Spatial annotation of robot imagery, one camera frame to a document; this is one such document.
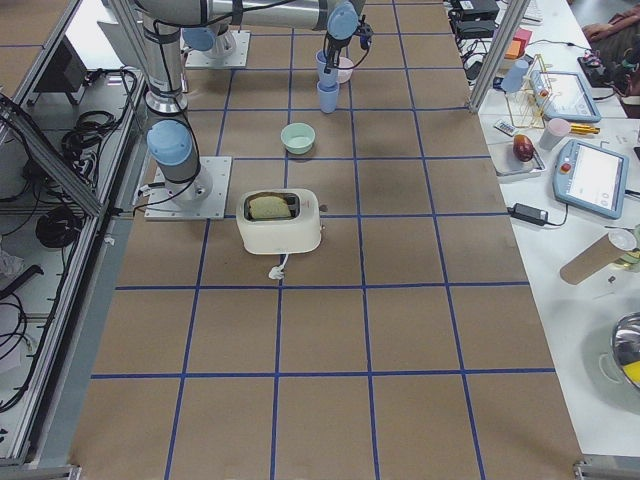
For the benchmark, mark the tall blue cup on desk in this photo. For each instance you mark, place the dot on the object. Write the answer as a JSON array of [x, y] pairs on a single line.
[[514, 78]]

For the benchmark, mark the gold wire rack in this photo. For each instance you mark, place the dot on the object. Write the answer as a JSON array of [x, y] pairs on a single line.
[[523, 109]]

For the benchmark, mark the white toaster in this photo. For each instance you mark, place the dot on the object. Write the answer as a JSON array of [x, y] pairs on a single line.
[[301, 233]]

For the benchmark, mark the toast slice in toaster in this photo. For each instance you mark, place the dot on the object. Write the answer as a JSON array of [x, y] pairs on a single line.
[[269, 207]]

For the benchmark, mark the black power adapter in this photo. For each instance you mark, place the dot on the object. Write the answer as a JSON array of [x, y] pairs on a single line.
[[528, 214]]

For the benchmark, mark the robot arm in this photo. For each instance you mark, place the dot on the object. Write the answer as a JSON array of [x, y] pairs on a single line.
[[272, 130]]

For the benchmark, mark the pink bowl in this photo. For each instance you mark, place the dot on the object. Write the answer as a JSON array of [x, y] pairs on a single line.
[[345, 69]]

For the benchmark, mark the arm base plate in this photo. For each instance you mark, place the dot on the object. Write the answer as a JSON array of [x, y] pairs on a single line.
[[204, 199], [206, 50]]

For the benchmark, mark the teach pendant tablet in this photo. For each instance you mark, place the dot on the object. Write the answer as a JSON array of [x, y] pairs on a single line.
[[591, 178], [564, 95]]

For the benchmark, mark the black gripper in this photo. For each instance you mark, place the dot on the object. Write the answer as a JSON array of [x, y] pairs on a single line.
[[334, 43]]

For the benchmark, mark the cardboard tube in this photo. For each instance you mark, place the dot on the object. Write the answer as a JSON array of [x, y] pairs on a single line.
[[598, 255]]

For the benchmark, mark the steel mixing bowl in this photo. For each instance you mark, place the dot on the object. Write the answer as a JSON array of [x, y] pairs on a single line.
[[620, 363]]

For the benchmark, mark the green bowl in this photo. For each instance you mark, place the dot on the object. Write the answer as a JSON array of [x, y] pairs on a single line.
[[298, 138]]

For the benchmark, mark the aluminium frame post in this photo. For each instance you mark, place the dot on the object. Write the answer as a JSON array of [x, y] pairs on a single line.
[[508, 25]]

